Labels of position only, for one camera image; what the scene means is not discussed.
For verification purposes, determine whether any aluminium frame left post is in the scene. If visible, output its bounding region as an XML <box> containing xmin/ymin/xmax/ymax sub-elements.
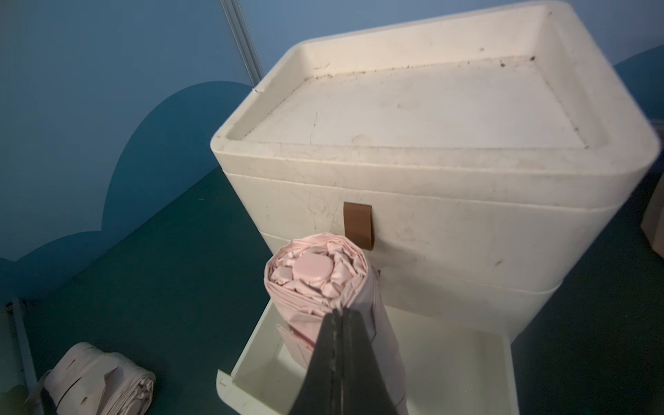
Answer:
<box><xmin>220</xmin><ymin>0</ymin><xmax>264</xmax><ymax>86</ymax></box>

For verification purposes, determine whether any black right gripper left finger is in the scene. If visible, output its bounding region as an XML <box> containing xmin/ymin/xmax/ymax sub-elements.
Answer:
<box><xmin>290</xmin><ymin>311</ymin><xmax>343</xmax><ymax>415</ymax></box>

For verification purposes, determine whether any tan ribbed flower pot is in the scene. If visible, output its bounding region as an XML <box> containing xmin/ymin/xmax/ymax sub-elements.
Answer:
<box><xmin>641</xmin><ymin>177</ymin><xmax>664</xmax><ymax>258</ymax></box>

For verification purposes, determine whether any white bottom drawer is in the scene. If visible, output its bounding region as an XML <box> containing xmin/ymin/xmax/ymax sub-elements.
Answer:
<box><xmin>216</xmin><ymin>304</ymin><xmax>520</xmax><ymax>414</ymax></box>

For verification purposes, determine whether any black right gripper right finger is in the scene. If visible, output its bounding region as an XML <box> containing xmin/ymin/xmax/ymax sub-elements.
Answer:
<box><xmin>339</xmin><ymin>309</ymin><xmax>398</xmax><ymax>415</ymax></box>

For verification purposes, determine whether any white three drawer cabinet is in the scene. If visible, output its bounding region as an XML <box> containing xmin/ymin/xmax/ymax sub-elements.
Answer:
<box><xmin>210</xmin><ymin>1</ymin><xmax>660</xmax><ymax>338</ymax></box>

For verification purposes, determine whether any aluminium frame left floor rail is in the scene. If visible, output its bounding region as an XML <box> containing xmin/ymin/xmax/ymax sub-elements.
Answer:
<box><xmin>6</xmin><ymin>297</ymin><xmax>39</xmax><ymax>393</ymax></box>

